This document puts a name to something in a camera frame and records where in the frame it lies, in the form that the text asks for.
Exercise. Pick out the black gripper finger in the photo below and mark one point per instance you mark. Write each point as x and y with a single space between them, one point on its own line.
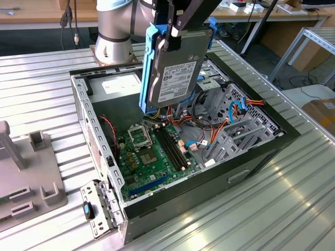
160 11
174 41

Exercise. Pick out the hard disk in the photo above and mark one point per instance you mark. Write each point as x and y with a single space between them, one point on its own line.
178 78

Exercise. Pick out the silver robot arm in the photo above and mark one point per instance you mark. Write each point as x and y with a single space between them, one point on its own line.
112 44

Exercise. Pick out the grey metal disk bay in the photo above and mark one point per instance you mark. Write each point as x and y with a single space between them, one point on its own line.
230 146

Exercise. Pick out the empty blue drive carrier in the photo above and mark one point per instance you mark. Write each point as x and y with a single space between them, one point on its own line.
201 78

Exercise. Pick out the blue sneaker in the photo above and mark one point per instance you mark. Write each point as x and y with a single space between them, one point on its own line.
235 34
223 32

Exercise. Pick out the grey metal drive cage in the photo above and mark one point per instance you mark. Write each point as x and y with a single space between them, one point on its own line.
212 86

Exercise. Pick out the white box with black top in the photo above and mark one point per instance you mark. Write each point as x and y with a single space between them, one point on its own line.
236 8

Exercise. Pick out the white product box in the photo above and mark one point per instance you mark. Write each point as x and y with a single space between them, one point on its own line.
255 9

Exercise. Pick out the grey power supply unit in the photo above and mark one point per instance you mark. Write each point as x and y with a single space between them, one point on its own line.
115 109

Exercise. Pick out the black tripod pole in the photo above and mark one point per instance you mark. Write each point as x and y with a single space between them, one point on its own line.
269 9

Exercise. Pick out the metal CPU socket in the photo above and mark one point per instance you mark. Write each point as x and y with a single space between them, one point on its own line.
138 137

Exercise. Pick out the black RAM slot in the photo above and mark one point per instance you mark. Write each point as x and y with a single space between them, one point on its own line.
174 146
168 148

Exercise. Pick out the wooden desk with white legs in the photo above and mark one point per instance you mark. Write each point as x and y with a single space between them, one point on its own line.
288 17

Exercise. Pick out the brown square chipset heatsink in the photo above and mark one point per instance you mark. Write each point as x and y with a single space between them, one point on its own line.
149 157

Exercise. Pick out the white and brown flat box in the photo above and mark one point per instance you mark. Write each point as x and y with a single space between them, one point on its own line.
290 9

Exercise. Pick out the wooden desk with grey edge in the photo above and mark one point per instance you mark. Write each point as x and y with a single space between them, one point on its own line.
39 15

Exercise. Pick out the green motherboard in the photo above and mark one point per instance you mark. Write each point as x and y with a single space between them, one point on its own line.
162 167

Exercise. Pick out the white flat board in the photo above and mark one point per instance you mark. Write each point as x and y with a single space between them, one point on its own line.
295 95

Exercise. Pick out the large brown cardboard box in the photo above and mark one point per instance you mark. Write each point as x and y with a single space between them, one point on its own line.
308 60

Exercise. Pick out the black monitor base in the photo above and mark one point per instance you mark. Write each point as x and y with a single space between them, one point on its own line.
310 4

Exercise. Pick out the blue expansion slot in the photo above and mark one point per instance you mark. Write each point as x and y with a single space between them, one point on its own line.
149 184

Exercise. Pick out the small grey metal tool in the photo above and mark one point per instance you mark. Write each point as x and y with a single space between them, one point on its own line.
9 11

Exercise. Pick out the black open PC case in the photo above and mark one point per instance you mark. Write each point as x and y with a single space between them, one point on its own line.
209 198

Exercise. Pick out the cardboard box with yellow label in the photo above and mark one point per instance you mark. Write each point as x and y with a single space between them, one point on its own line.
322 115

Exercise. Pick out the grey parts rack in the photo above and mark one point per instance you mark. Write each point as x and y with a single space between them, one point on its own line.
34 170

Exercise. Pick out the green circuit board stick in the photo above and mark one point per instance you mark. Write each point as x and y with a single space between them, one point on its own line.
4 202

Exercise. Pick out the black blue bracket latch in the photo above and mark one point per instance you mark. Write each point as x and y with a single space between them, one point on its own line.
87 210

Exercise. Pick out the metal expansion slot bracket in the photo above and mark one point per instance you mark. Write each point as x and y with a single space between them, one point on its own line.
99 227

